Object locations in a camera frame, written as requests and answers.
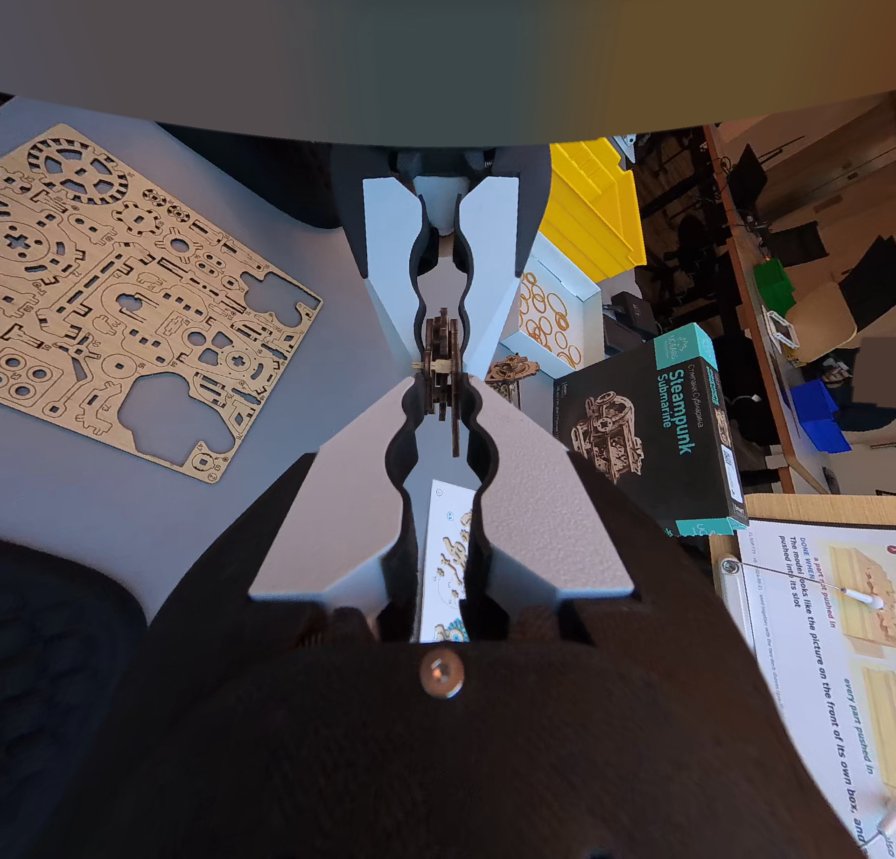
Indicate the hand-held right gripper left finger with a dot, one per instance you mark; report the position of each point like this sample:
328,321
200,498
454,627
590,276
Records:
336,523

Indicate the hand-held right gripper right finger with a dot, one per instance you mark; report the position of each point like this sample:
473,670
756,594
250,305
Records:
546,523

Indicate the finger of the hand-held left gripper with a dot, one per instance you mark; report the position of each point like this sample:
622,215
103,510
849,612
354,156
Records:
497,243
388,243

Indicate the wooden gear assembly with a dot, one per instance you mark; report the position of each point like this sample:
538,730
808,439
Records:
439,362

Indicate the grey desk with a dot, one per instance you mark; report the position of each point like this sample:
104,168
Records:
84,509

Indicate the task instruction sheet on stand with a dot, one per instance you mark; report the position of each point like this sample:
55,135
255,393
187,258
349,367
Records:
805,507

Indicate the pile of tan rubber bands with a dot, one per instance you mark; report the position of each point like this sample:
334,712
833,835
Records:
549,320

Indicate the white cardboard box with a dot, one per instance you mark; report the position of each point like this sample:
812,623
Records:
581,292

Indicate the white instruction booklet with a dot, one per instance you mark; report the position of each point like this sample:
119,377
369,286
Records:
444,523

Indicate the black cushioned pad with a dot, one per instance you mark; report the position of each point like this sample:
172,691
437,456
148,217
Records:
56,698
245,173

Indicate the stack of yellow plastic bins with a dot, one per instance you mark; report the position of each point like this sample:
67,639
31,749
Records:
595,208

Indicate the small wooden mechanical model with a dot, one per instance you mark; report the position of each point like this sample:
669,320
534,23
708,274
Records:
511,376

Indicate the small black box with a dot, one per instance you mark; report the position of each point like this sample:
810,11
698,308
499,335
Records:
626,313

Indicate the black puzzle kit box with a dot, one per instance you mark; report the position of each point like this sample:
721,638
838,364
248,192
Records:
630,397

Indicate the laser-cut wooden parts sheet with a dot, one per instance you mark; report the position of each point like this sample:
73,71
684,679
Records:
105,278

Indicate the long wooden table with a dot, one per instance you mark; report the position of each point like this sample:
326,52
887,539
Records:
777,397

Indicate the green plastic bin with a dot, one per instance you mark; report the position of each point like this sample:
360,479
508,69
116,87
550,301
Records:
773,288

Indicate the blue plastic bin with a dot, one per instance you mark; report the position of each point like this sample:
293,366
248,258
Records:
815,418

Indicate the printed instruction sheet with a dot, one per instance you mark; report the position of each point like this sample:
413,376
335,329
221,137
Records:
805,663

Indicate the white frame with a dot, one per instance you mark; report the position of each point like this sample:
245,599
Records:
772,320

